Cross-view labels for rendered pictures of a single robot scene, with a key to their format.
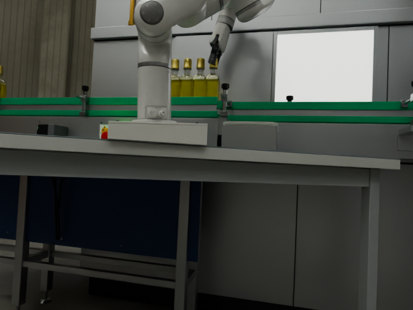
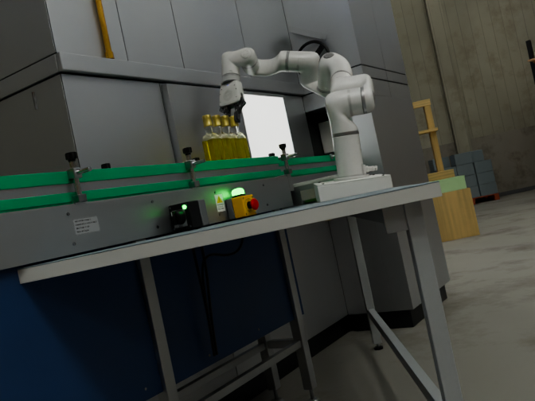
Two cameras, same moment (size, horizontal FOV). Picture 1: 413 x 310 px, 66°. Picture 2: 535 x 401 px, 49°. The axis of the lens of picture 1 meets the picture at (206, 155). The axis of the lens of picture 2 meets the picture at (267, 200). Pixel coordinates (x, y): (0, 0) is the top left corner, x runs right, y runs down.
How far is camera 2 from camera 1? 2.30 m
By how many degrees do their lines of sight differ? 71
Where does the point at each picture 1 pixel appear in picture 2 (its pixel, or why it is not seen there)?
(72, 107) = (173, 177)
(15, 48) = not seen: outside the picture
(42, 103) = (138, 175)
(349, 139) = not seen: hidden behind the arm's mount
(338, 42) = (270, 105)
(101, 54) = (78, 95)
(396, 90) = (298, 146)
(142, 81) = (357, 145)
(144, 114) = (361, 170)
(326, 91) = (275, 149)
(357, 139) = not seen: hidden behind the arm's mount
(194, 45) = (185, 97)
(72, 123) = (188, 197)
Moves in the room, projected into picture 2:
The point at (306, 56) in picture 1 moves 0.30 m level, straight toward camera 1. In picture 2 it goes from (258, 117) to (311, 99)
